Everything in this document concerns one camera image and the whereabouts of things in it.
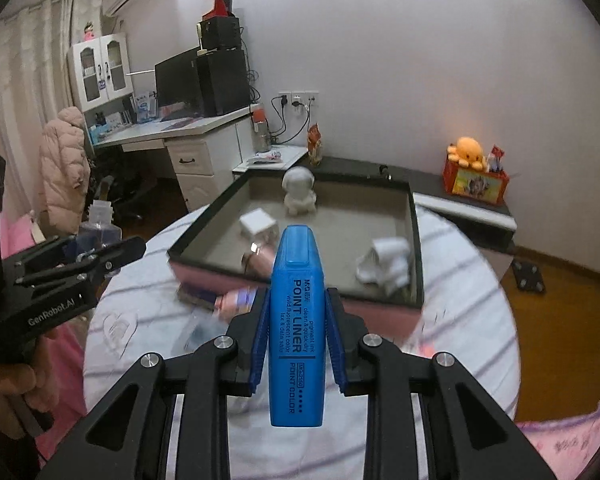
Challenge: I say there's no clear glass bottle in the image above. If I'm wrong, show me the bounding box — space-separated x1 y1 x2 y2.
66 200 122 261

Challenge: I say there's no pink building block toy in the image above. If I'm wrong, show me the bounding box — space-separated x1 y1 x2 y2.
213 287 258 323

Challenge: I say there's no rose gold tube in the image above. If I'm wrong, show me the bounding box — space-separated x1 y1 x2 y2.
242 243 275 280

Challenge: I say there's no white cube box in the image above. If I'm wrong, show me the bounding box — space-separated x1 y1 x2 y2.
239 208 279 243

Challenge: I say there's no white power plug adapter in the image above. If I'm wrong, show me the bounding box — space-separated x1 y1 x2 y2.
355 236 412 296

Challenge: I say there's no blue highlighter pen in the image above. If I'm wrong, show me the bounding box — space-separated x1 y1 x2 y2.
268 224 326 428

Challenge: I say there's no person left hand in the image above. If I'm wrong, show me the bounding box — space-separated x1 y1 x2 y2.
0 328 59 440

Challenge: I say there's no pink padded jacket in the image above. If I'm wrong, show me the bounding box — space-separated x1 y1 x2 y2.
38 106 91 234

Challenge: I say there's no black office chair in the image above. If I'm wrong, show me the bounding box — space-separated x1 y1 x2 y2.
86 157 143 226

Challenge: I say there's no purple yellow rectangular box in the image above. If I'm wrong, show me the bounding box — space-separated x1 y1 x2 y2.
178 283 219 311

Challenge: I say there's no pink blanket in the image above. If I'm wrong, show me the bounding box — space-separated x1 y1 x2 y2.
517 408 600 479

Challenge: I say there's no striped white bedsheet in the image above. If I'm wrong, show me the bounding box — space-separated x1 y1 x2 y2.
83 207 520 479

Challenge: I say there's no white desk with drawers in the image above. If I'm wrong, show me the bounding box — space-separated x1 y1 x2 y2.
94 106 256 211

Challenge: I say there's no beige curtain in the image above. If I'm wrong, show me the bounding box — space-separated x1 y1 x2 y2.
0 0 102 219

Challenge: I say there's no black bathroom scale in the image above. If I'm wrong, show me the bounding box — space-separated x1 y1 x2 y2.
510 259 546 295

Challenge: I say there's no black computer monitor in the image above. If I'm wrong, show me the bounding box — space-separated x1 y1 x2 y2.
155 48 204 122

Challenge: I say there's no white glass door cabinet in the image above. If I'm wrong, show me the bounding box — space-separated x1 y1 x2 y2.
68 34 134 112

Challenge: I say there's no orange lid water bottle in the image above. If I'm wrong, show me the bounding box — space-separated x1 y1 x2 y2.
251 107 271 153

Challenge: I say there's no small white side cabinet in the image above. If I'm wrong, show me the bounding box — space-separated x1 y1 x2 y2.
232 145 308 179

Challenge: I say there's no low black white tv bench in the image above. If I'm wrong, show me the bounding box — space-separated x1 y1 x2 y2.
312 156 517 281

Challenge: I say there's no pink storage box black rim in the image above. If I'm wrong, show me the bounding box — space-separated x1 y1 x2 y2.
168 170 425 341

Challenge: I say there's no red snack bag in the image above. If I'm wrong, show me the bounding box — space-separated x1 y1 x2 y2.
306 124 323 166

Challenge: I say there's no black speaker on tower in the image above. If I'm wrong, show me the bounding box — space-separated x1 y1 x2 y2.
198 16 242 50

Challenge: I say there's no orange octopus plush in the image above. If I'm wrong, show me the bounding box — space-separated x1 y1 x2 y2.
446 136 486 171

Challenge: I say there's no white wall socket strip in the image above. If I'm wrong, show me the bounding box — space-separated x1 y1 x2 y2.
278 90 320 107

